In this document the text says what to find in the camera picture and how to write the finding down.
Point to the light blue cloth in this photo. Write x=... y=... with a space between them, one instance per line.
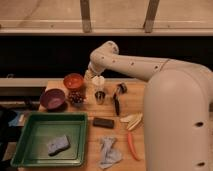
x=109 y=155

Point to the green plastic tray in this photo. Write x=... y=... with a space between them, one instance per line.
x=40 y=129

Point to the left metal window post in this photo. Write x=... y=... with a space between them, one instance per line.
x=85 y=15

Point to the right metal window post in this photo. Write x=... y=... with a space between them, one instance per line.
x=150 y=15

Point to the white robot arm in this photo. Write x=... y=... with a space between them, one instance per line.
x=176 y=106

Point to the orange carrot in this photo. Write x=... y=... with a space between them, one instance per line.
x=131 y=146

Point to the purple bowl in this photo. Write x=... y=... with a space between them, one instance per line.
x=52 y=99

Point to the white soap dispenser bottle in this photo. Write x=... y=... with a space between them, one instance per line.
x=98 y=83

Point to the orange bowl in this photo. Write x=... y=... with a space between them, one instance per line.
x=73 y=81

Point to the black handled peeler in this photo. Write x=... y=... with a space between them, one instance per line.
x=121 y=89

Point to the black rectangular block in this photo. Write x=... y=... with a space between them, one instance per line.
x=105 y=123

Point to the small metal cup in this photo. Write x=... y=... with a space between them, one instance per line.
x=100 y=97

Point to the black bag at left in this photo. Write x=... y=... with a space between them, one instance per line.
x=7 y=134

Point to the metal window post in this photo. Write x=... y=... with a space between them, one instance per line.
x=85 y=15
x=150 y=15

